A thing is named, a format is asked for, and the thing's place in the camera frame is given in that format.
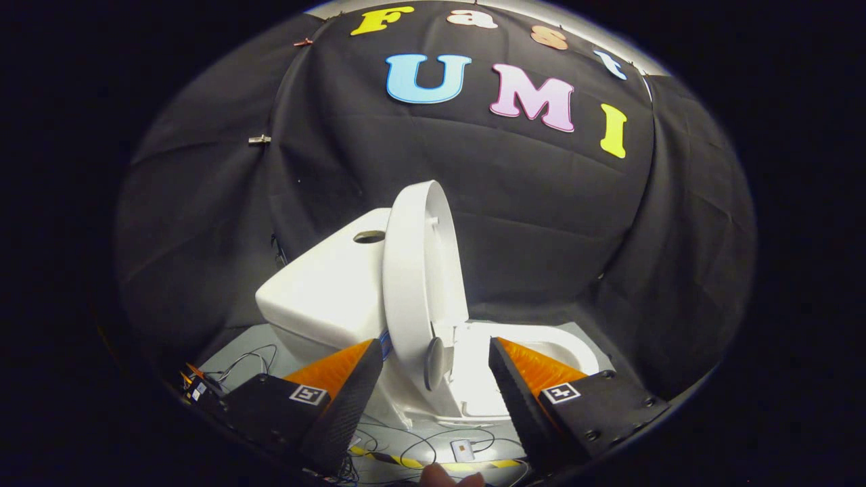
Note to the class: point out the black backdrop cloth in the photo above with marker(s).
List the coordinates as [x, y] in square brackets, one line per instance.
[541, 203]

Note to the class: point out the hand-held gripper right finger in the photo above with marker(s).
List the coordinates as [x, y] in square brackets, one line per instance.
[521, 412]

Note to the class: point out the white toilet lid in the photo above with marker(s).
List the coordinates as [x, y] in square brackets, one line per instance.
[413, 284]

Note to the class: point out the silver metal clip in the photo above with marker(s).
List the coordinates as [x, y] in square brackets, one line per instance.
[259, 140]

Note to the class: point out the white toilet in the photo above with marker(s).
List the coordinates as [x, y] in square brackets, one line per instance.
[325, 291]

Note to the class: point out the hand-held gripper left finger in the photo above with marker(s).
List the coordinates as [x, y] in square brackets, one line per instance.
[348, 412]

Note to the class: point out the grey hub device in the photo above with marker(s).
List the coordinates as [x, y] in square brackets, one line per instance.
[463, 450]

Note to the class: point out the yellow black hazard tape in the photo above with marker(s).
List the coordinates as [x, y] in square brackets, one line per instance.
[487, 465]

